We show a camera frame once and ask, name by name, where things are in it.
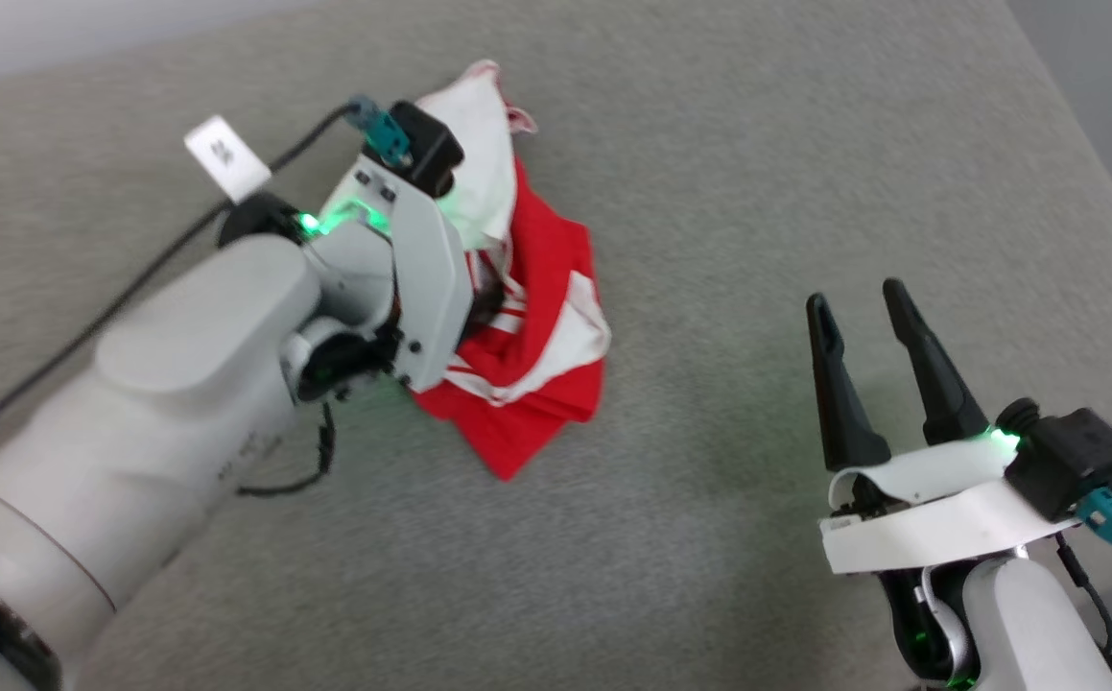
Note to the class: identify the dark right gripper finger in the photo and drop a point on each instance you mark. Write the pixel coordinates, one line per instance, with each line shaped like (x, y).
(939, 393)
(843, 403)

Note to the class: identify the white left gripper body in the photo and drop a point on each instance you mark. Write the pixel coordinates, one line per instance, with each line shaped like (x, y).
(426, 288)

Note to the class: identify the red Bulls 23 jersey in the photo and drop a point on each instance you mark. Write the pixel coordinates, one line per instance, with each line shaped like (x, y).
(556, 259)

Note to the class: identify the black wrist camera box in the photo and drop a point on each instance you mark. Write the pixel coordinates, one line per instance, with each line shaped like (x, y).
(1074, 461)
(426, 144)

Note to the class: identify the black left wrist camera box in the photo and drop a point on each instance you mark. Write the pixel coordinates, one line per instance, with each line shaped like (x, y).
(426, 144)

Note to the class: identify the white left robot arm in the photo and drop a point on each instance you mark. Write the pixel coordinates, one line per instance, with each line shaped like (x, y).
(133, 432)

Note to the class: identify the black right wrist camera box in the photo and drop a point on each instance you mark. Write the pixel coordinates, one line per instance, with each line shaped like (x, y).
(1074, 461)

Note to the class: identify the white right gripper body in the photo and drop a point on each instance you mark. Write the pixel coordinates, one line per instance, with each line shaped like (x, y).
(939, 528)

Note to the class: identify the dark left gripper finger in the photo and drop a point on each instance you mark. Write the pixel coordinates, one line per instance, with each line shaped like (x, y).
(486, 293)

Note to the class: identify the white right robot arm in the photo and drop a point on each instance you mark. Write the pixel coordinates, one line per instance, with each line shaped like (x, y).
(1026, 624)

